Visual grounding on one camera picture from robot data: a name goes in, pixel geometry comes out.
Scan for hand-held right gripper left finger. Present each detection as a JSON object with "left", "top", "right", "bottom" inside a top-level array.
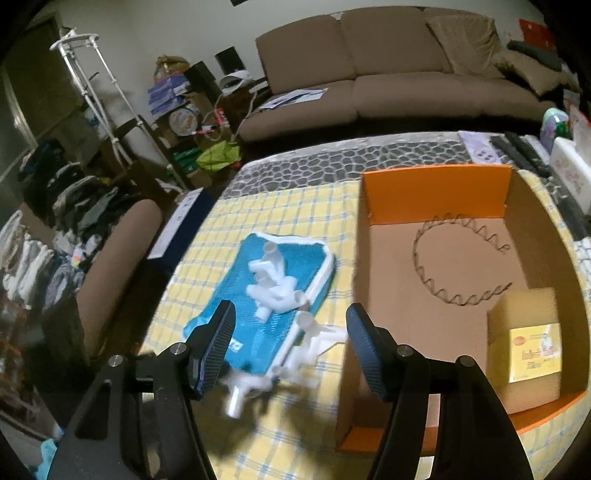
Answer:
[{"left": 46, "top": 299, "right": 237, "bottom": 480}]

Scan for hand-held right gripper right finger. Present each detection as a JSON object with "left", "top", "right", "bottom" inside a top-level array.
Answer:
[{"left": 346, "top": 302, "right": 536, "bottom": 480}]

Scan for pile of white pipe fittings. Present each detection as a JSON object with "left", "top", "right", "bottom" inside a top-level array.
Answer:
[{"left": 217, "top": 244, "right": 349, "bottom": 418}]

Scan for blue mesh bag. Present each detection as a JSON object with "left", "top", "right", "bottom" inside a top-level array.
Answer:
[{"left": 182, "top": 232, "right": 334, "bottom": 377}]

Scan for orange cardboard box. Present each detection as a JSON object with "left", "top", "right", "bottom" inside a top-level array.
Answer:
[{"left": 335, "top": 164, "right": 589, "bottom": 455}]

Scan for navy box with white label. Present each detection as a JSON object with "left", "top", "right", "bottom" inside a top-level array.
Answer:
[{"left": 148, "top": 187, "right": 215, "bottom": 278}]

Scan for brown armchair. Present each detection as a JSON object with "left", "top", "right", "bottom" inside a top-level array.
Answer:
[{"left": 41, "top": 198, "right": 164, "bottom": 365}]

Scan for yellow checked tablecloth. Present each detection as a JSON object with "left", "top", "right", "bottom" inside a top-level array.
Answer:
[{"left": 141, "top": 168, "right": 591, "bottom": 480}]

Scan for small yellow-labelled cardboard box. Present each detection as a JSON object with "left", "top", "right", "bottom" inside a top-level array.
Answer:
[{"left": 487, "top": 287, "right": 571, "bottom": 414}]

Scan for green bag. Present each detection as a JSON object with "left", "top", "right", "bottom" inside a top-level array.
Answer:
[{"left": 196, "top": 138, "right": 241, "bottom": 171}]

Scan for pile of dark clothes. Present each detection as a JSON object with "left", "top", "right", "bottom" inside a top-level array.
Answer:
[{"left": 18, "top": 138, "right": 139, "bottom": 241}]

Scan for hanging pale clothes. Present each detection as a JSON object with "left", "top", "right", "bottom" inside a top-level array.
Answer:
[{"left": 0, "top": 208, "right": 88, "bottom": 315}]

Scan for round printed fan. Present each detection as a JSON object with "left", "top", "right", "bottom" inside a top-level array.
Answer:
[{"left": 167, "top": 104, "right": 201, "bottom": 137}]

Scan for black remote control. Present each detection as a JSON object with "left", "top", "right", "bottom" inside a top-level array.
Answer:
[
  {"left": 503, "top": 131, "right": 555, "bottom": 160},
  {"left": 489, "top": 135, "right": 550, "bottom": 178}
]

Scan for stack of blue boxes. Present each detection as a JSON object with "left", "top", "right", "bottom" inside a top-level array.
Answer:
[{"left": 148, "top": 71, "right": 190, "bottom": 116}]

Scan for papers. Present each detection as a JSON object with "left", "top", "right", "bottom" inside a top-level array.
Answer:
[{"left": 259, "top": 87, "right": 329, "bottom": 110}]

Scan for brown sofa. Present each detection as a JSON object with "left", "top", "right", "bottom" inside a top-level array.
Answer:
[{"left": 236, "top": 7, "right": 561, "bottom": 144}]

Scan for white visor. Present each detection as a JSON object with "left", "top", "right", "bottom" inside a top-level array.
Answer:
[{"left": 219, "top": 71, "right": 254, "bottom": 90}]

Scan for black box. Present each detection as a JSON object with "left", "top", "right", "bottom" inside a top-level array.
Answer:
[{"left": 184, "top": 60, "right": 220, "bottom": 95}]

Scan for white tissue pack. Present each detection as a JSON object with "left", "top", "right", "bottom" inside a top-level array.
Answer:
[{"left": 551, "top": 137, "right": 591, "bottom": 217}]

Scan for black framed panel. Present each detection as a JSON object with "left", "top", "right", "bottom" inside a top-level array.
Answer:
[{"left": 215, "top": 46, "right": 243, "bottom": 75}]

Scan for purple round container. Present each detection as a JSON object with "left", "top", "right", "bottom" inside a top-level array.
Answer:
[{"left": 540, "top": 107, "right": 573, "bottom": 153}]

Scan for tan throw pillow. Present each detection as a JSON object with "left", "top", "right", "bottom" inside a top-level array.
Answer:
[{"left": 492, "top": 48, "right": 566, "bottom": 95}]

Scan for brown sofa cushion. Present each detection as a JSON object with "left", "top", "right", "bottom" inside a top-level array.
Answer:
[{"left": 425, "top": 14, "right": 506, "bottom": 77}]

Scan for white clothes stand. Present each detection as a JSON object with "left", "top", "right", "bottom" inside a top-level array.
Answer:
[{"left": 50, "top": 28, "right": 139, "bottom": 171}]

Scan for dark cloth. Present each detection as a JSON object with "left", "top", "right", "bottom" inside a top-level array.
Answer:
[{"left": 507, "top": 41, "right": 561, "bottom": 70}]

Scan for red box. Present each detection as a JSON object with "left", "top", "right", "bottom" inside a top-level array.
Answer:
[{"left": 518, "top": 18, "right": 555, "bottom": 47}]

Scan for wavy wire headband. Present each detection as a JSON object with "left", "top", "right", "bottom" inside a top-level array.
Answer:
[{"left": 411, "top": 213, "right": 513, "bottom": 308}]

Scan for red and white cord bundle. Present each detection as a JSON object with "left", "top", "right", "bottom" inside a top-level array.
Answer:
[{"left": 198, "top": 108, "right": 229, "bottom": 139}]

